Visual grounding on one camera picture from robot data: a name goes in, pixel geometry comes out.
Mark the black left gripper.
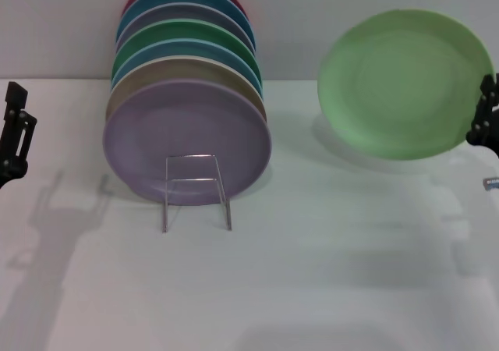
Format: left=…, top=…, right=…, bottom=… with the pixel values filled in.
left=0, top=80, right=38, bottom=190

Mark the light green plate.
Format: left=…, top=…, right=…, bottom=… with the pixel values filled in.
left=317, top=9, right=495, bottom=161

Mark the dark green plate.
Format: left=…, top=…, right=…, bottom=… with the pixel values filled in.
left=111, top=18, right=261, bottom=81

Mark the beige plate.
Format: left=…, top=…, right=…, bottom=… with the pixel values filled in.
left=104, top=55, right=268, bottom=122

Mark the metal wire plate rack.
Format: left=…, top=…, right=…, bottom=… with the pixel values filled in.
left=100, top=154, right=233, bottom=234

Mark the lilac purple plate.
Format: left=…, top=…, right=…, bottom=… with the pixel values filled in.
left=102, top=78, right=273, bottom=207

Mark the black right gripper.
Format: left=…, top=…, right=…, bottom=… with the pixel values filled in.
left=465, top=73, right=499, bottom=158

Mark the grey lavender plate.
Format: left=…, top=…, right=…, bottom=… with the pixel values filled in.
left=115, top=2, right=257, bottom=52

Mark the light blue plate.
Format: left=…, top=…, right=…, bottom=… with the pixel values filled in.
left=110, top=37, right=264, bottom=90

